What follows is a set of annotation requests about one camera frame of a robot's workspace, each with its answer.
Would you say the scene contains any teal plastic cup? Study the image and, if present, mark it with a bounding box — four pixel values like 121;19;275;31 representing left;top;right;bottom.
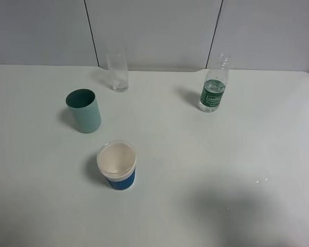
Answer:
65;89;101;133

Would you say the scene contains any blue sleeved paper cup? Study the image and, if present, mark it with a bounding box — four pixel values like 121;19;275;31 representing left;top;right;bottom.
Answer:
96;140;136;190

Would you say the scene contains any tall clear drinking glass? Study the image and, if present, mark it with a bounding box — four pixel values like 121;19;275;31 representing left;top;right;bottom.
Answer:
107;49;129;93

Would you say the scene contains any clear bottle with green label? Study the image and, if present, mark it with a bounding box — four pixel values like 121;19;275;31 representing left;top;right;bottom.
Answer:
198;52;230;113

